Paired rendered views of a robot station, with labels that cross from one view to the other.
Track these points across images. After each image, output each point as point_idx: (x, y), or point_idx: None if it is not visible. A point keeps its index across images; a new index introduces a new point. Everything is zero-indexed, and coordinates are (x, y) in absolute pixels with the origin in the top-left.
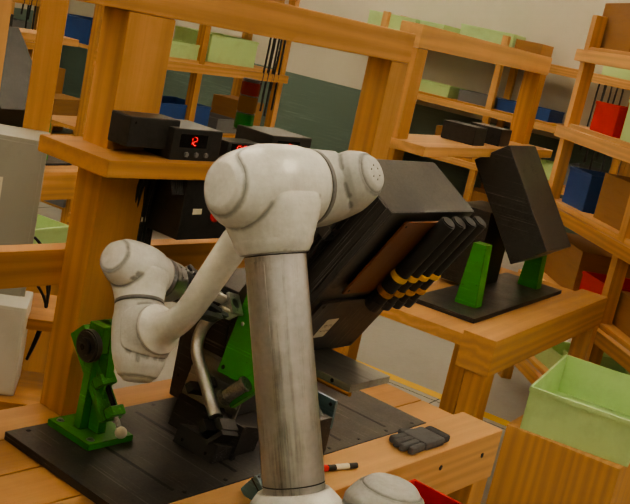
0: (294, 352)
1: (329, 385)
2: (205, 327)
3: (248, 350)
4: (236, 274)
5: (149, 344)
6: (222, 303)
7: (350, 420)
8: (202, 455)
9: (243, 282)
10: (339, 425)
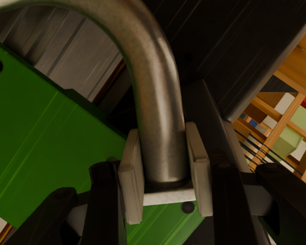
0: None
1: (3, 234)
2: (116, 43)
3: (27, 170)
4: (300, 37)
5: None
6: (186, 138)
7: (80, 87)
8: None
9: (270, 72)
10: (64, 86)
